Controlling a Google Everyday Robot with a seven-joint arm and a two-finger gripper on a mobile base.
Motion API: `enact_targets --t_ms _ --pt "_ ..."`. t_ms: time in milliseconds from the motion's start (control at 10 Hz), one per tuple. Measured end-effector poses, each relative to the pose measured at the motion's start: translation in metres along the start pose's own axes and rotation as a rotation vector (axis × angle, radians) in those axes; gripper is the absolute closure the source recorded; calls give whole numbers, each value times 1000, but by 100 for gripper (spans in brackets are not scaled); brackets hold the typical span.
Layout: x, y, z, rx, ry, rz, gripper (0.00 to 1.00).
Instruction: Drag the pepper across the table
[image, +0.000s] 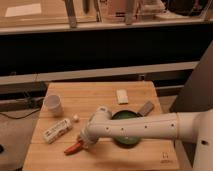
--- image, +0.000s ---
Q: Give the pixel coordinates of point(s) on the white paper cup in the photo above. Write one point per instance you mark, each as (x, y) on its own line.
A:
(53, 104)

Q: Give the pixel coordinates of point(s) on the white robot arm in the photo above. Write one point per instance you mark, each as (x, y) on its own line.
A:
(194, 127)

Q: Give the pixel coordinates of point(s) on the white rectangular eraser block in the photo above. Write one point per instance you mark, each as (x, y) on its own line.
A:
(122, 96)

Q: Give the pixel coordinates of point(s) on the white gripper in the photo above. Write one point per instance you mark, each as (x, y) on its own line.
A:
(86, 139)

